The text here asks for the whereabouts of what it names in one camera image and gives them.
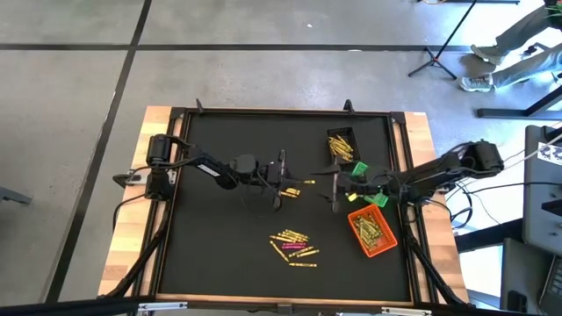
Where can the silver metal bracket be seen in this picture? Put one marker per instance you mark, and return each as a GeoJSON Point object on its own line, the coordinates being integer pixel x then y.
{"type": "Point", "coordinates": [406, 311]}
{"type": "Point", "coordinates": [162, 306]}

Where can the black rig support strut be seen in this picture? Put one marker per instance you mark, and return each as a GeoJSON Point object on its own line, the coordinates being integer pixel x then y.
{"type": "Point", "coordinates": [136, 267]}
{"type": "Point", "coordinates": [428, 267]}

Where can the yellow gripper tag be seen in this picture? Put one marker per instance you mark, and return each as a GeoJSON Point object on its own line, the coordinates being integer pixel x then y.
{"type": "Point", "coordinates": [351, 197]}

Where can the grey furniture foot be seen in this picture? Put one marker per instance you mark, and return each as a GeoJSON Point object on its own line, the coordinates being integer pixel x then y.
{"type": "Point", "coordinates": [15, 196]}

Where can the printed marker sheet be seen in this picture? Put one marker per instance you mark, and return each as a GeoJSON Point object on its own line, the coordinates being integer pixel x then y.
{"type": "Point", "coordinates": [551, 153]}

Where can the black tripod stand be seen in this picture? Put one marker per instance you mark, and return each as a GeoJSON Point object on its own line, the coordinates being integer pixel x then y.
{"type": "Point", "coordinates": [432, 59]}

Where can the person's leg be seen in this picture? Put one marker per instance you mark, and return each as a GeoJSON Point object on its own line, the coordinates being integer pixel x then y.
{"type": "Point", "coordinates": [522, 28]}
{"type": "Point", "coordinates": [527, 66]}

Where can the black table mat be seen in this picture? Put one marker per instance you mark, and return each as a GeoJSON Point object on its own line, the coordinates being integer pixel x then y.
{"type": "Point", "coordinates": [219, 263]}

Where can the green plastic mesh basket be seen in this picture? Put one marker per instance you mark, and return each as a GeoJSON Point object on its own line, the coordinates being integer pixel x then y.
{"type": "Point", "coordinates": [360, 169]}

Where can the orange plastic mesh basket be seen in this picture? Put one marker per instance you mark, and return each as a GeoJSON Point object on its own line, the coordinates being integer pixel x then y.
{"type": "Point", "coordinates": [388, 243]}

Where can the grey computer case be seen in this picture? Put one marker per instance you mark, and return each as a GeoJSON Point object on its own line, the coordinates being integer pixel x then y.
{"type": "Point", "coordinates": [520, 272]}

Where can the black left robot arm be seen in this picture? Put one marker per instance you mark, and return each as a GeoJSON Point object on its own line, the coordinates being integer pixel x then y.
{"type": "Point", "coordinates": [206, 169]}

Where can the black frame clamp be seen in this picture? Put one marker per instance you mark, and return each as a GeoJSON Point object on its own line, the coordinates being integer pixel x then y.
{"type": "Point", "coordinates": [199, 106]}
{"type": "Point", "coordinates": [348, 106]}

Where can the white corner bracket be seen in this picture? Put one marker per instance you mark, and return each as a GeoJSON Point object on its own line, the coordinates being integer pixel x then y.
{"type": "Point", "coordinates": [174, 177]}

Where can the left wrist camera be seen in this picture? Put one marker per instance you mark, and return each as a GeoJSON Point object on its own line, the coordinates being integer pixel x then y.
{"type": "Point", "coordinates": [246, 163]}

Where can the grey cabinet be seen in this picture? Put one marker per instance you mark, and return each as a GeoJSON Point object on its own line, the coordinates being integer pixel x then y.
{"type": "Point", "coordinates": [540, 210]}

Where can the black desk frame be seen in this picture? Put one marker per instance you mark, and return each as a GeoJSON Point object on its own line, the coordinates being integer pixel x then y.
{"type": "Point", "coordinates": [505, 113]}

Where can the person's shoe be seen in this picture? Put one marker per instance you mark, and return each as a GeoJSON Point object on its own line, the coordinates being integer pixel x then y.
{"type": "Point", "coordinates": [487, 53]}
{"type": "Point", "coordinates": [476, 83]}

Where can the pink crayon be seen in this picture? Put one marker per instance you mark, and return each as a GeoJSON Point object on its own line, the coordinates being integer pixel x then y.
{"type": "Point", "coordinates": [293, 247]}
{"type": "Point", "coordinates": [293, 244]}

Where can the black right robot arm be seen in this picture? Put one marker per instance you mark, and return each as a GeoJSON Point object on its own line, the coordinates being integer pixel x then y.
{"type": "Point", "coordinates": [439, 169]}

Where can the black keyboard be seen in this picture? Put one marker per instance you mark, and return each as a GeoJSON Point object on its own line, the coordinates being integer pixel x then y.
{"type": "Point", "coordinates": [553, 289]}

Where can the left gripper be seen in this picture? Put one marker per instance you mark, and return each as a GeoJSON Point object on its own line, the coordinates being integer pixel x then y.
{"type": "Point", "coordinates": [276, 175]}

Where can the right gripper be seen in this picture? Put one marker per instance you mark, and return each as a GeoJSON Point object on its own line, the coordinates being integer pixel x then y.
{"type": "Point", "coordinates": [364, 186]}

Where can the black plastic mesh basket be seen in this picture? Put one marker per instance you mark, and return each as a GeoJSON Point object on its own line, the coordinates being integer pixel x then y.
{"type": "Point", "coordinates": [355, 151]}

